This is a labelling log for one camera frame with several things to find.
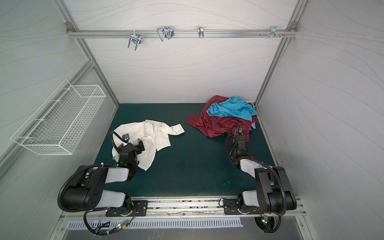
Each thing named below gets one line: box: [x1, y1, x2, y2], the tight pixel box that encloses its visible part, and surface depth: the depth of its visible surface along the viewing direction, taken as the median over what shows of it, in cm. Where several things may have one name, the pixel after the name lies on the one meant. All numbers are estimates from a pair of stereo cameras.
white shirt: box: [111, 119, 185, 172], surface depth 97 cm
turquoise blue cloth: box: [206, 96, 259, 122], surface depth 100 cm
